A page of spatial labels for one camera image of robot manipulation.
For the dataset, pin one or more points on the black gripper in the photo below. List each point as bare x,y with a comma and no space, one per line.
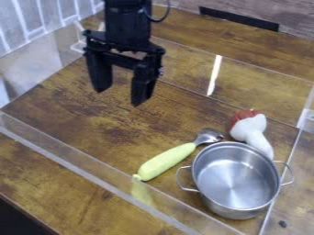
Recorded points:
129,19

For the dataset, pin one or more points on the clear acrylic front barrier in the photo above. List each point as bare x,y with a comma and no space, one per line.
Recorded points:
138,193

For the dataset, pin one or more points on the red white toy mushroom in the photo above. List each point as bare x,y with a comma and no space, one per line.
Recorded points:
248,126

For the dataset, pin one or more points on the stainless steel pot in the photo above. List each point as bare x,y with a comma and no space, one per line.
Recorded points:
237,179

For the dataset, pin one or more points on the clear acrylic corner bracket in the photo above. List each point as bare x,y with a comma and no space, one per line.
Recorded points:
78,46

